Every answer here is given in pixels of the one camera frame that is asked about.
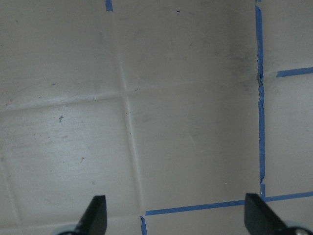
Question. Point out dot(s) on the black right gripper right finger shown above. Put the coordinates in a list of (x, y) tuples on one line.
[(260, 219)]

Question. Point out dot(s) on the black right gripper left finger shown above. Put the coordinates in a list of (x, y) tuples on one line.
[(94, 219)]

